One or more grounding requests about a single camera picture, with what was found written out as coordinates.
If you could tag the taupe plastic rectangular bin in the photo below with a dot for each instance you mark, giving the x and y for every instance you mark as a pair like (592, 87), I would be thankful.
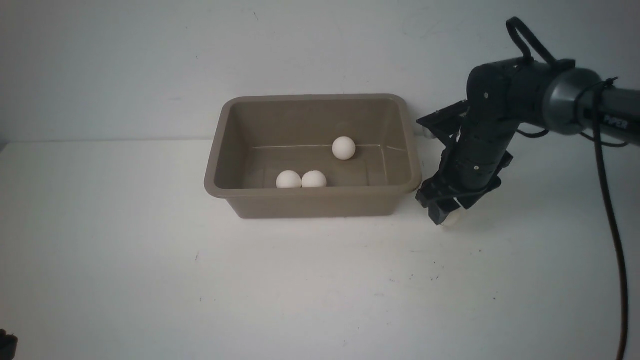
(258, 137)

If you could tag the white ball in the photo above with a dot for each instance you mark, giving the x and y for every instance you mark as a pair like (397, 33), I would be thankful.
(314, 179)
(452, 218)
(288, 179)
(344, 148)

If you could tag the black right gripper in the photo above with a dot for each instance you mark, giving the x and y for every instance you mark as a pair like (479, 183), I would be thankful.
(469, 169)

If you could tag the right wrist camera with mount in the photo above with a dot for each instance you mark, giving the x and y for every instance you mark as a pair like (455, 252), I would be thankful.
(445, 124)

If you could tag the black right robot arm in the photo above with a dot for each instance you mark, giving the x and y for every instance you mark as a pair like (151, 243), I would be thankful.
(535, 89)

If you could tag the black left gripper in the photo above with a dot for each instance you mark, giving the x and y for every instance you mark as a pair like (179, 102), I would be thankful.
(8, 345)

